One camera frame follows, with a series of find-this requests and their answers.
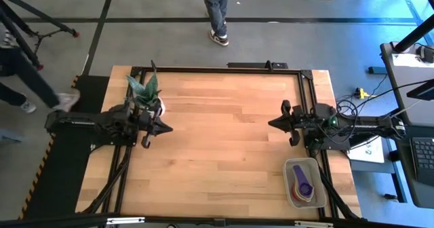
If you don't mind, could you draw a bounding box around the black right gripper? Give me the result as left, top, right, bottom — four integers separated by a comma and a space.
267, 99, 308, 147

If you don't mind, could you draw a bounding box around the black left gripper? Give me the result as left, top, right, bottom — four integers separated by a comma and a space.
135, 107, 174, 150

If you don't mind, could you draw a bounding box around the purple plastic measuring cup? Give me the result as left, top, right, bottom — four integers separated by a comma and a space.
292, 164, 315, 199

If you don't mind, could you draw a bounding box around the grey plastic basket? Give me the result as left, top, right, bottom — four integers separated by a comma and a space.
282, 157, 328, 210

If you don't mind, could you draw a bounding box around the white round plant pot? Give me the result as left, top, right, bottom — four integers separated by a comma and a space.
153, 97, 167, 117

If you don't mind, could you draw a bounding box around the green snake plant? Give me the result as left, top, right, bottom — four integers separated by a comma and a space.
125, 60, 163, 109

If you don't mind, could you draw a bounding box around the black bar-shaped device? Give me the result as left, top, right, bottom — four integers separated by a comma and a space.
226, 60, 289, 70

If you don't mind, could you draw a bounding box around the white paper sheet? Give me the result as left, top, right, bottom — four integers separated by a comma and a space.
347, 142, 386, 164

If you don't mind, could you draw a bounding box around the black mat with hazard stripe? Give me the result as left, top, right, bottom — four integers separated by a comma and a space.
18, 74, 111, 222

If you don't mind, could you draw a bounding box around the dark grey desk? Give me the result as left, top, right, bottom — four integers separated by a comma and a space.
391, 124, 434, 210

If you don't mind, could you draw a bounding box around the person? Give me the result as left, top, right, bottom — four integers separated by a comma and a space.
0, 20, 81, 114
203, 0, 232, 48

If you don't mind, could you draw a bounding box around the black computer monitor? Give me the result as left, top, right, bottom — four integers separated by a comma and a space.
406, 79, 434, 102

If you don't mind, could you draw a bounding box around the black keyboard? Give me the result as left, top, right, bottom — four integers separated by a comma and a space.
409, 136, 434, 187

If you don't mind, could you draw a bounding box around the black diagonal support pole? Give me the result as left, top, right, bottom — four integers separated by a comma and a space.
394, 16, 434, 54

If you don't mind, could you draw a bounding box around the black tripod with red tips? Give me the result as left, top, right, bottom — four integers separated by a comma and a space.
0, 0, 81, 71

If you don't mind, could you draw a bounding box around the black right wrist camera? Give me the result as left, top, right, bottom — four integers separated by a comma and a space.
311, 102, 337, 121

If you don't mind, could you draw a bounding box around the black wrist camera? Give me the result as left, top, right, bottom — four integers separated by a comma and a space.
107, 104, 133, 120
311, 102, 337, 121

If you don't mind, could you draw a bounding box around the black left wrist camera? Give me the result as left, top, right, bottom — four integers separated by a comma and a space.
107, 104, 133, 120

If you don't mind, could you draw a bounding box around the black aluminium table frame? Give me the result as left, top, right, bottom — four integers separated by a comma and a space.
81, 66, 362, 228

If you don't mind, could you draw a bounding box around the silver metal bracket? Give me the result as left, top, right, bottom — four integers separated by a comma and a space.
294, 221, 334, 228
106, 216, 146, 225

